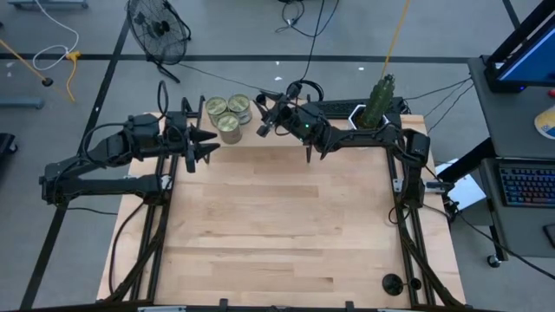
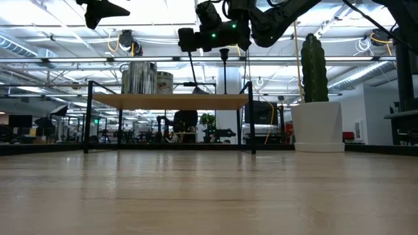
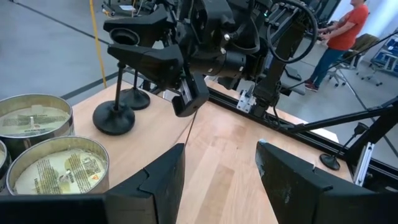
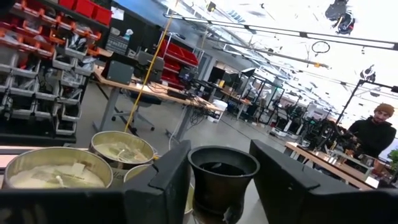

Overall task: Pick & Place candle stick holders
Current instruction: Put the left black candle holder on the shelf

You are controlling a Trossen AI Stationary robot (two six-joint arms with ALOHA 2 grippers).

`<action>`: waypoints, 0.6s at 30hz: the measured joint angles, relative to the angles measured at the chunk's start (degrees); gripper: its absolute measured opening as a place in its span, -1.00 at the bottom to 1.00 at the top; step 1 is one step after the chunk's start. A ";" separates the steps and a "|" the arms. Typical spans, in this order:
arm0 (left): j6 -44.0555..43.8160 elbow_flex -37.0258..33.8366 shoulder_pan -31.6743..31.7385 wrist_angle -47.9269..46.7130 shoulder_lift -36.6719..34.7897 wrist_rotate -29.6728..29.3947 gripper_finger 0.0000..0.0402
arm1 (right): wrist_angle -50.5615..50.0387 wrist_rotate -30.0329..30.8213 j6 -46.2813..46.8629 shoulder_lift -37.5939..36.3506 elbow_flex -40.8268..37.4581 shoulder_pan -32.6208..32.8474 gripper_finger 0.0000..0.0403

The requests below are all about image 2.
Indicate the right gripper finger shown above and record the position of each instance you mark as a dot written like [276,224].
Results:
[187,40]

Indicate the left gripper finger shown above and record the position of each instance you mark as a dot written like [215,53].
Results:
[101,11]

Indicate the black candlestick holder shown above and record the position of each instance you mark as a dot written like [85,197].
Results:
[224,53]
[200,91]

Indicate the glass candle jar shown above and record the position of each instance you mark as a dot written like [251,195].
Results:
[165,83]
[142,78]

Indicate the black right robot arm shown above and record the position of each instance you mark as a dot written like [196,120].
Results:
[277,19]

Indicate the wooden shelf riser black legs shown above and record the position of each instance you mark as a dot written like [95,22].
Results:
[170,102]

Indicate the green potted plant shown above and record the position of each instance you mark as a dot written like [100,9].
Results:
[207,119]

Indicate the person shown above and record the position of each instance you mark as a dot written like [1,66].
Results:
[184,122]

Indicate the black screen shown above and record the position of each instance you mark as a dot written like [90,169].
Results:
[261,112]

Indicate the black background machine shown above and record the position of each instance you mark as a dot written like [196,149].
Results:
[225,133]

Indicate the white hexagonal plant pot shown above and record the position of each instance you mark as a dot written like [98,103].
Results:
[317,127]

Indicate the small black monitor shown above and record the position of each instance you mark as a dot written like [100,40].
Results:
[20,121]

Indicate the black monitor with stand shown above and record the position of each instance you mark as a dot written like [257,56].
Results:
[404,78]

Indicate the grey desk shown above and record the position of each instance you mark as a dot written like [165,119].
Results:
[401,115]

